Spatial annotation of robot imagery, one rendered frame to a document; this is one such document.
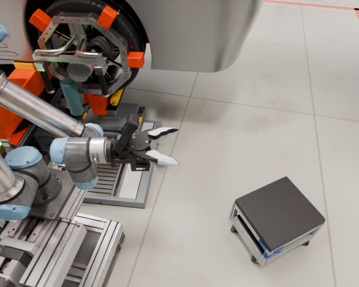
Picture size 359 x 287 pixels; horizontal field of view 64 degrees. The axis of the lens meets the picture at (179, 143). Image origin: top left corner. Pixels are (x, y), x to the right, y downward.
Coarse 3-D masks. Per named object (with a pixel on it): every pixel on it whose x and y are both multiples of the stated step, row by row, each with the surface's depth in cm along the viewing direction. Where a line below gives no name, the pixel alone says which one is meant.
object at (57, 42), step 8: (64, 24) 194; (88, 24) 172; (56, 32) 179; (64, 32) 197; (88, 32) 176; (56, 40) 187; (64, 40) 198; (56, 48) 189; (104, 56) 189; (64, 64) 195; (120, 64) 193; (112, 72) 208; (120, 72) 199; (88, 80) 202; (96, 80) 204; (112, 80) 199
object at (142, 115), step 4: (88, 108) 250; (140, 108) 254; (144, 108) 254; (140, 112) 246; (144, 112) 250; (84, 116) 243; (140, 116) 247; (144, 116) 251; (140, 120) 239; (140, 124) 238; (140, 128) 239; (104, 132) 235; (108, 132) 235; (112, 132) 235; (116, 132) 235; (136, 132) 234; (104, 136) 234; (108, 136) 233; (112, 136) 232; (116, 136) 232
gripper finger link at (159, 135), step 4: (160, 128) 84; (164, 128) 84; (168, 128) 84; (172, 128) 84; (176, 128) 85; (148, 132) 83; (152, 132) 83; (156, 132) 83; (160, 132) 83; (164, 132) 83; (168, 132) 84; (172, 132) 85; (152, 136) 82; (156, 136) 82; (160, 136) 84; (164, 136) 86; (152, 140) 84; (156, 140) 85; (160, 140) 86; (164, 140) 87; (160, 144) 87
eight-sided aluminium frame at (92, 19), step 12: (60, 12) 163; (72, 12) 163; (48, 24) 164; (96, 24) 160; (48, 36) 170; (108, 36) 165; (120, 36) 169; (48, 48) 180; (120, 48) 170; (60, 72) 193; (84, 84) 200; (120, 84) 190
